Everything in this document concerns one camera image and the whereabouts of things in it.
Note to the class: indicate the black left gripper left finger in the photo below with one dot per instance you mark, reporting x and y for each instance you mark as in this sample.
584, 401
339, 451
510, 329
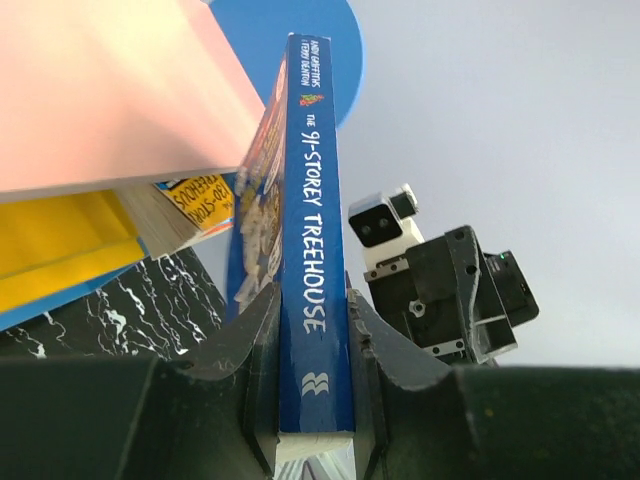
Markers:
211, 415

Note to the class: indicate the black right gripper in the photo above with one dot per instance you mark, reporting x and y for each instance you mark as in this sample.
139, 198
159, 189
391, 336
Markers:
452, 299

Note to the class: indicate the yellow 130-storey treehouse book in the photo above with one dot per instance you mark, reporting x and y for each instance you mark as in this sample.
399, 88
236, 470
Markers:
195, 210

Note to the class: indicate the blue pink yellow bookshelf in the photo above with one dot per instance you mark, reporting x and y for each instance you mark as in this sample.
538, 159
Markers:
103, 100

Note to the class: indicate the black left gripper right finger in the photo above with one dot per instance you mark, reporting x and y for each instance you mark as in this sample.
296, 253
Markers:
418, 418

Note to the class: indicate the blue 91-storey treehouse book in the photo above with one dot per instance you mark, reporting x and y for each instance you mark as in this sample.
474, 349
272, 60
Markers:
288, 232

